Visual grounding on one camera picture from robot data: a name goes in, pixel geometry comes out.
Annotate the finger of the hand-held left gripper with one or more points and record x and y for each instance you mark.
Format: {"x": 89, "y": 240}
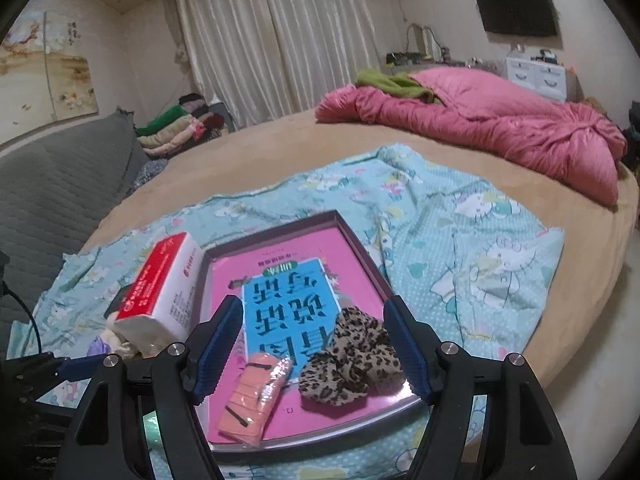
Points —
{"x": 80, "y": 366}

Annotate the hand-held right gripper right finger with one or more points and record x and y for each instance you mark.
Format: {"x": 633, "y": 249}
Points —
{"x": 400, "y": 330}

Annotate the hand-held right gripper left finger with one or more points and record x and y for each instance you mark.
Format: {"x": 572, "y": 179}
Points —
{"x": 220, "y": 340}

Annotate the purple scrunchie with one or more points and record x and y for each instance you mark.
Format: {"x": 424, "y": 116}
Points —
{"x": 97, "y": 347}

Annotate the leopard print scrunchie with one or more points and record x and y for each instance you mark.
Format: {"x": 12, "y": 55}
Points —
{"x": 345, "y": 360}

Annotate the dark purple cardboard box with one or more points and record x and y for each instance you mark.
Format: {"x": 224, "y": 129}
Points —
{"x": 362, "y": 255}

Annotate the cream plush toy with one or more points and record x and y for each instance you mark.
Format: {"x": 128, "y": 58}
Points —
{"x": 122, "y": 342}

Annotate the orange hair clip packet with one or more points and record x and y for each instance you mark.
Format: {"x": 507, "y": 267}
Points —
{"x": 250, "y": 400}

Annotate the pink and blue book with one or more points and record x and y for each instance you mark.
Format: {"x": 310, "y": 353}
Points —
{"x": 280, "y": 300}

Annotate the red and white tissue pack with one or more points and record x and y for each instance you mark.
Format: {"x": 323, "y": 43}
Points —
{"x": 160, "y": 285}

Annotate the teal cartoon printed blanket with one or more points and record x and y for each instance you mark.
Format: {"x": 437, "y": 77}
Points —
{"x": 450, "y": 240}

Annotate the dark floral cloth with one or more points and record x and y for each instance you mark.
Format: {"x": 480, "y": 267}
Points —
{"x": 145, "y": 175}

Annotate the grey quilted sofa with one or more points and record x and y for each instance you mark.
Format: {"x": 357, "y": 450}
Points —
{"x": 60, "y": 185}

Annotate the beige round bed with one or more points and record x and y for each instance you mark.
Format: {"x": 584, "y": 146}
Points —
{"x": 300, "y": 145}

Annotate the stack of folded clothes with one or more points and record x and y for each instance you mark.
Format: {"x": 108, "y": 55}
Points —
{"x": 170, "y": 132}

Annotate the pink quilt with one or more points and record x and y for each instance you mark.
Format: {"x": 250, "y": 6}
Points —
{"x": 500, "y": 120}

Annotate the green cloth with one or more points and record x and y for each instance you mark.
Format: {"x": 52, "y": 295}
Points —
{"x": 380, "y": 80}

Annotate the small cluttered table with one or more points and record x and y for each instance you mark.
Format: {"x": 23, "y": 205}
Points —
{"x": 405, "y": 60}

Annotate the white drawer cabinet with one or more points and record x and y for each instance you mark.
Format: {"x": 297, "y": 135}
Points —
{"x": 535, "y": 75}

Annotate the dark bag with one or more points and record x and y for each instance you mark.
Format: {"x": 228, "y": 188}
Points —
{"x": 632, "y": 130}

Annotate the white curtain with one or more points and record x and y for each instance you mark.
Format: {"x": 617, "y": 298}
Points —
{"x": 275, "y": 35}

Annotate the floral wall painting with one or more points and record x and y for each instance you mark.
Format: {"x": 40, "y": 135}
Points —
{"x": 45, "y": 75}

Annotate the black wall television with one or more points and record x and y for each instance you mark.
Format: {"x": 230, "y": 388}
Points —
{"x": 515, "y": 7}

